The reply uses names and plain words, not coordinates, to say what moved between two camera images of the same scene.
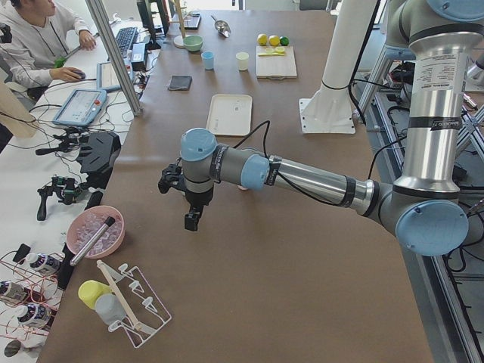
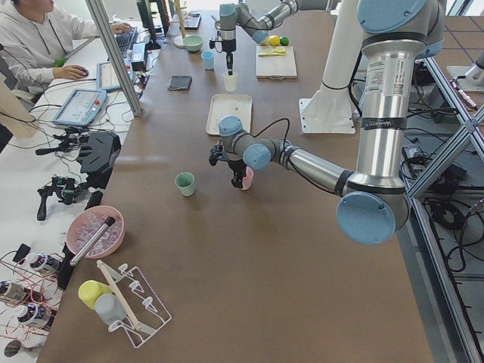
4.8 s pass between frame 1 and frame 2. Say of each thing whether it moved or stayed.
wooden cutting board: stayed
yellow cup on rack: stayed
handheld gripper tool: stayed
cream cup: moved
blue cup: stayed
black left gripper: moved
